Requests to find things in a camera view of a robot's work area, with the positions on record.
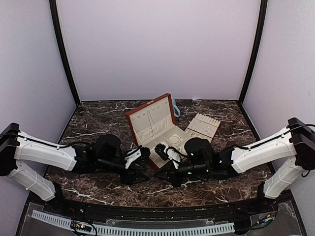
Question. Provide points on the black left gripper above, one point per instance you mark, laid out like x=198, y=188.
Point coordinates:
x=129, y=178

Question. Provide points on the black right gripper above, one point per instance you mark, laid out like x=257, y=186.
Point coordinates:
x=172, y=176

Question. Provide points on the red jewelry box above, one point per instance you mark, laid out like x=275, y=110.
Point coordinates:
x=153, y=123

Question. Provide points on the red jewelry display tray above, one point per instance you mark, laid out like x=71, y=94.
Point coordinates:
x=202, y=126

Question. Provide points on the light blue faceted mug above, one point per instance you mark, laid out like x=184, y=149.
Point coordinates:
x=176, y=110

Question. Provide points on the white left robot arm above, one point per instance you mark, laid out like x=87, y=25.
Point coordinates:
x=17, y=147

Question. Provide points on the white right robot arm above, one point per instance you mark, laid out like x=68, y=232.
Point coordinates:
x=296, y=142

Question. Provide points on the white perforated cable rail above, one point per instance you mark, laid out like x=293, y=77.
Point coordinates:
x=81, y=228

